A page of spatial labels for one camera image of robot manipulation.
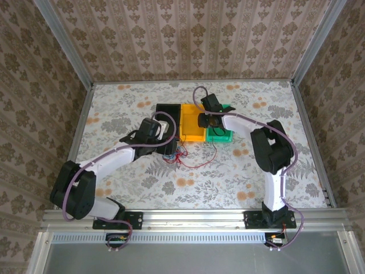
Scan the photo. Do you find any thin red cable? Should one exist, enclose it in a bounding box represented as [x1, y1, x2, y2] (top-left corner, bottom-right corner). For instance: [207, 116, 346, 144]
[170, 139, 218, 170]

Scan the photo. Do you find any thin blue cable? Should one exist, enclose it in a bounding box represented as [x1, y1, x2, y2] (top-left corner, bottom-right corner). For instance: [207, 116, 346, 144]
[161, 147, 185, 164]

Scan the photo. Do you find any yellow plastic bin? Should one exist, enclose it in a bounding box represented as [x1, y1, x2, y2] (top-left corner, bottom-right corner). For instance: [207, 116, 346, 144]
[179, 103, 208, 143]

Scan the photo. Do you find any green plastic bin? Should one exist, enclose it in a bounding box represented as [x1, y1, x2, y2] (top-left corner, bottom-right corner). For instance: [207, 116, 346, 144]
[205, 103, 234, 143]

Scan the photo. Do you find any black plastic bin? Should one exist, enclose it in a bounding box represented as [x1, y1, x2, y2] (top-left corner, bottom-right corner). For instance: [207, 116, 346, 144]
[156, 103, 182, 141]

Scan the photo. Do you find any grey metal panel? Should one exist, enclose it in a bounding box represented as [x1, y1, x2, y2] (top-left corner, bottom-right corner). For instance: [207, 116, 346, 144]
[27, 231, 365, 274]

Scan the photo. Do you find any aluminium table end rail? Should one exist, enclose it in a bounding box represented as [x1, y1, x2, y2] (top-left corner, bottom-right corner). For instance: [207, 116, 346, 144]
[92, 79, 294, 86]

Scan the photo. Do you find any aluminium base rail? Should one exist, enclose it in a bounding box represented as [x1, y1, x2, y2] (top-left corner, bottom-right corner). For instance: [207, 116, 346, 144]
[39, 208, 352, 232]

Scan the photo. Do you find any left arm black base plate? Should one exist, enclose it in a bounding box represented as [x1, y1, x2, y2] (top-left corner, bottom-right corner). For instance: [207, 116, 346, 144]
[92, 211, 144, 231]

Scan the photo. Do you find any aluminium table side rail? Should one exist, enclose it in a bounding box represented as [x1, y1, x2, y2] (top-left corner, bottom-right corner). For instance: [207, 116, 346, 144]
[290, 81, 337, 208]
[67, 83, 95, 165]

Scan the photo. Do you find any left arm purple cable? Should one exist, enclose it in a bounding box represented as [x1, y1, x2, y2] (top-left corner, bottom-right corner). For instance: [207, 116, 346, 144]
[63, 111, 178, 252]

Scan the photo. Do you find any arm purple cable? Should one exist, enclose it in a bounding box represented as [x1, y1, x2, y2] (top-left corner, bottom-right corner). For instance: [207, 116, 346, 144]
[63, 111, 178, 252]
[192, 86, 305, 252]

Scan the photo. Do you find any grey slotted cable duct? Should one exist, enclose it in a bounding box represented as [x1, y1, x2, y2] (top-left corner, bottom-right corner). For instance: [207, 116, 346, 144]
[50, 232, 286, 244]

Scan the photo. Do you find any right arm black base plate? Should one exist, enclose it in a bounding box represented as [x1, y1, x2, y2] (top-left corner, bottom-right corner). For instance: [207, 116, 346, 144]
[244, 210, 297, 229]

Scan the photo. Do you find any aluminium frame post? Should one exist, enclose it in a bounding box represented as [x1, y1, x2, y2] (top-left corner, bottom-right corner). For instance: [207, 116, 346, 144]
[290, 0, 347, 86]
[36, 0, 95, 87]

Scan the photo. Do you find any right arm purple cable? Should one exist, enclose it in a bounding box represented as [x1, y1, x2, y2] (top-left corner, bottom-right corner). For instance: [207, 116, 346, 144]
[192, 86, 305, 252]

